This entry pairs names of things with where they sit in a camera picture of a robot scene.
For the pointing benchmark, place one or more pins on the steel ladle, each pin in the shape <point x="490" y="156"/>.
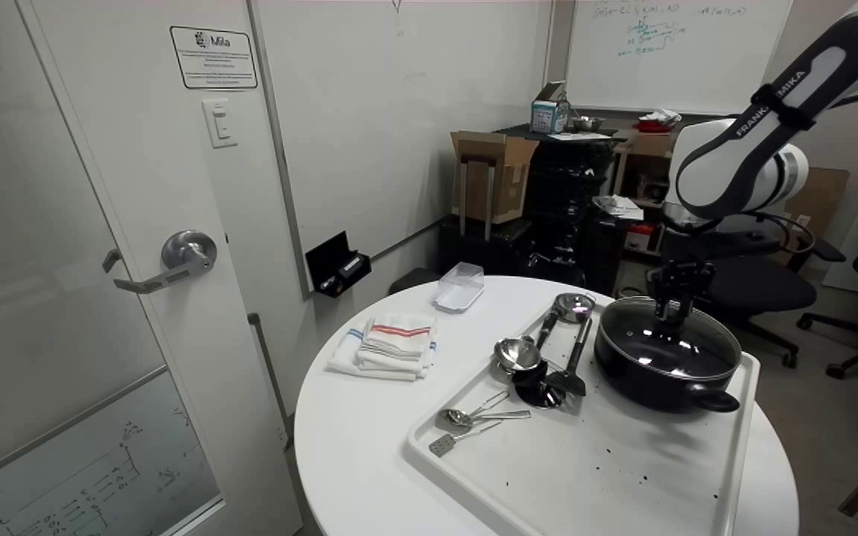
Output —
<point x="521" y="353"/>

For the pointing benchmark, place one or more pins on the wall whiteboard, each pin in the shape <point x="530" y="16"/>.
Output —
<point x="671" y="53"/>

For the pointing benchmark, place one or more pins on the white plastic tray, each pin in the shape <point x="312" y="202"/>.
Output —
<point x="598" y="464"/>

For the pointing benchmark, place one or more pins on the black cooking pot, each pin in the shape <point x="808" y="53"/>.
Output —
<point x="667" y="394"/>

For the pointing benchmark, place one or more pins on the glass pot lid black knob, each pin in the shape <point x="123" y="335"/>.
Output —
<point x="694" y="348"/>

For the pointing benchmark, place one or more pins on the white light switch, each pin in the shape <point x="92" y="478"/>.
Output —
<point x="219" y="122"/>

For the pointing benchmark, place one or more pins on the steel strainer spoon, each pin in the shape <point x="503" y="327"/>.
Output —
<point x="573" y="308"/>

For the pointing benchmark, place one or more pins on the clear plastic container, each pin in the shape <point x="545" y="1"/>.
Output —
<point x="460" y="286"/>

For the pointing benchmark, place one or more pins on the black plastic spoon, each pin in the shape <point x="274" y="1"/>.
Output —
<point x="551" y="388"/>

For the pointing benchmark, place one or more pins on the cardboard box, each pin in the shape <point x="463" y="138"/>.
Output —
<point x="490" y="177"/>

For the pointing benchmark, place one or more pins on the silver door handle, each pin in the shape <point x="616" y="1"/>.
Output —
<point x="181" y="254"/>

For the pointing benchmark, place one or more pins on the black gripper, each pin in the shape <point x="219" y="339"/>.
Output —
<point x="679" y="280"/>

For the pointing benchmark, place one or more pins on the round white table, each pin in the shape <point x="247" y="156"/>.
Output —
<point x="348" y="429"/>

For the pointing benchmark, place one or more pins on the black cabinet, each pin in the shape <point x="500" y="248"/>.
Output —
<point x="566" y="240"/>

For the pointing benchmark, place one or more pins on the wooden shelf unit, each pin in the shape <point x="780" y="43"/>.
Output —
<point x="642" y="162"/>

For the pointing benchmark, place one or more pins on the steel measuring spoons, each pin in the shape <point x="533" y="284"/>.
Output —
<point x="464" y="421"/>

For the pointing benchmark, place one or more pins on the grey office chair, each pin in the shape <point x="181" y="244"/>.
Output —
<point x="747" y="275"/>

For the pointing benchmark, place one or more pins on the white door sign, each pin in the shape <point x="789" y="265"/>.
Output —
<point x="211" y="56"/>

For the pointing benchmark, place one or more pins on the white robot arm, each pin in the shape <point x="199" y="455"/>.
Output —
<point x="747" y="162"/>

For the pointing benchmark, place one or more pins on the black marker holder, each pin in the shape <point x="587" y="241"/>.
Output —
<point x="335" y="265"/>

